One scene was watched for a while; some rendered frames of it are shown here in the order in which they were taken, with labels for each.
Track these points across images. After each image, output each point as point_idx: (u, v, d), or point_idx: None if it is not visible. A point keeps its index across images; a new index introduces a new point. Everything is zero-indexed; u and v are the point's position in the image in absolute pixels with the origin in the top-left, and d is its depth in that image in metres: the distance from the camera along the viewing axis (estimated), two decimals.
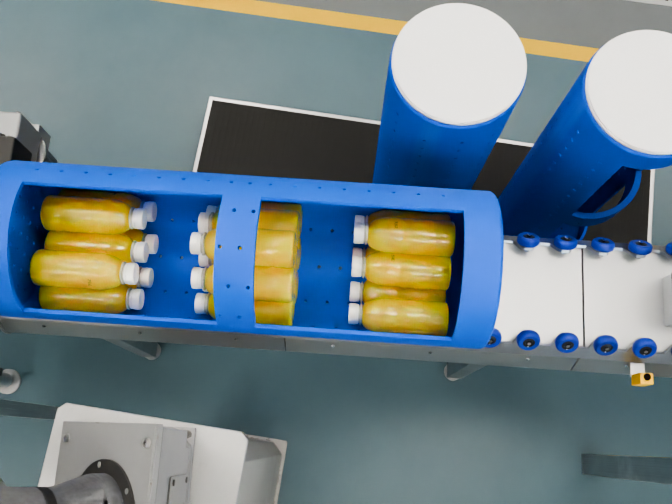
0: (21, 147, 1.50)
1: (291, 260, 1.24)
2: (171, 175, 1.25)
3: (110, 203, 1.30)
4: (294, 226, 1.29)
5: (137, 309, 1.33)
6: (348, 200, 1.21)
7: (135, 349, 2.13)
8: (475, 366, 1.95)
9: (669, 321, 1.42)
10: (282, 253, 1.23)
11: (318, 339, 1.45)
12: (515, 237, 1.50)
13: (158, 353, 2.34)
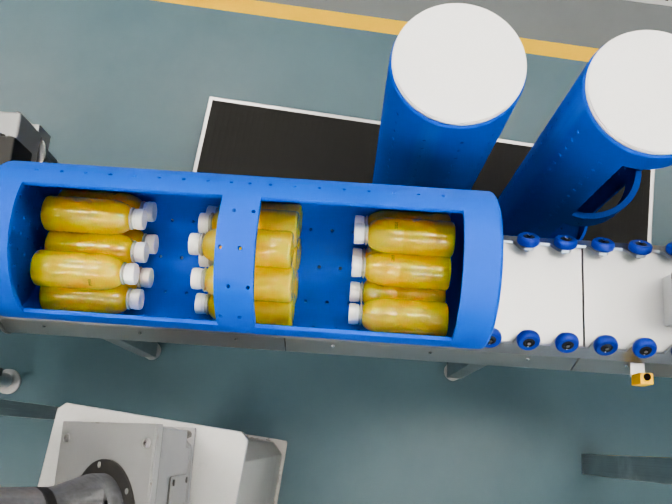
0: (21, 147, 1.50)
1: (289, 260, 1.24)
2: (171, 175, 1.25)
3: (110, 204, 1.30)
4: (294, 227, 1.29)
5: (137, 309, 1.34)
6: (348, 200, 1.21)
7: (135, 349, 2.13)
8: (475, 366, 1.95)
9: (669, 321, 1.42)
10: (280, 253, 1.24)
11: (318, 339, 1.45)
12: (515, 237, 1.50)
13: (158, 353, 2.34)
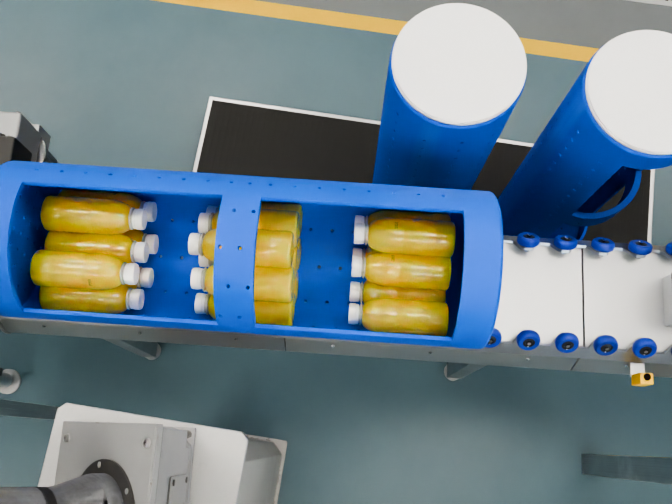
0: (21, 147, 1.50)
1: (289, 260, 1.24)
2: (171, 175, 1.25)
3: (110, 204, 1.30)
4: (294, 227, 1.29)
5: (137, 309, 1.34)
6: (348, 200, 1.21)
7: (135, 349, 2.13)
8: (475, 366, 1.95)
9: (669, 321, 1.42)
10: (280, 253, 1.24)
11: (318, 339, 1.45)
12: (515, 237, 1.50)
13: (158, 353, 2.34)
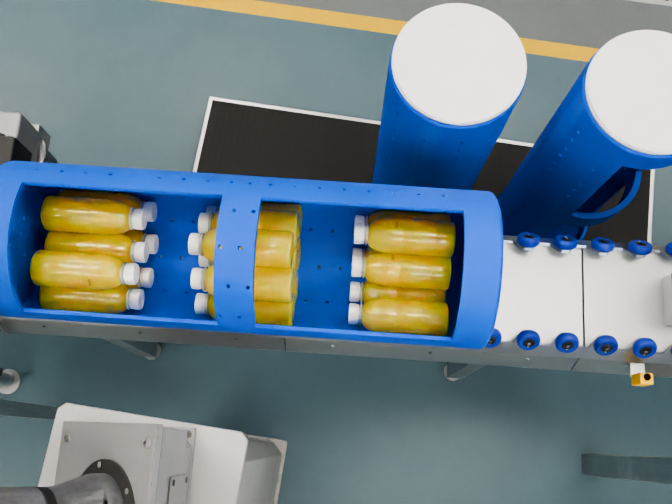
0: (21, 147, 1.50)
1: (289, 260, 1.24)
2: (171, 175, 1.25)
3: (110, 204, 1.30)
4: (294, 227, 1.29)
5: (137, 309, 1.34)
6: (348, 200, 1.21)
7: (135, 349, 2.13)
8: (475, 366, 1.95)
9: (669, 321, 1.42)
10: (280, 253, 1.24)
11: (318, 339, 1.45)
12: (515, 237, 1.50)
13: (158, 353, 2.34)
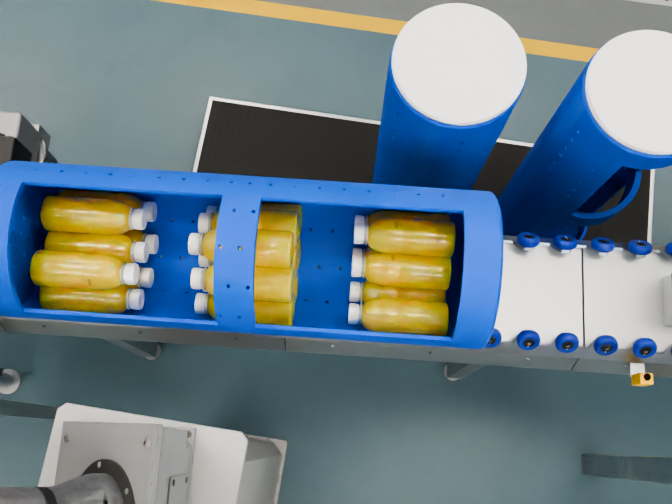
0: (21, 147, 1.50)
1: (289, 260, 1.24)
2: (171, 175, 1.25)
3: (110, 204, 1.30)
4: (294, 227, 1.29)
5: (137, 309, 1.34)
6: (348, 200, 1.21)
7: (135, 349, 2.13)
8: (475, 366, 1.95)
9: (669, 321, 1.42)
10: (280, 253, 1.24)
11: (318, 339, 1.45)
12: (515, 237, 1.50)
13: (158, 353, 2.34)
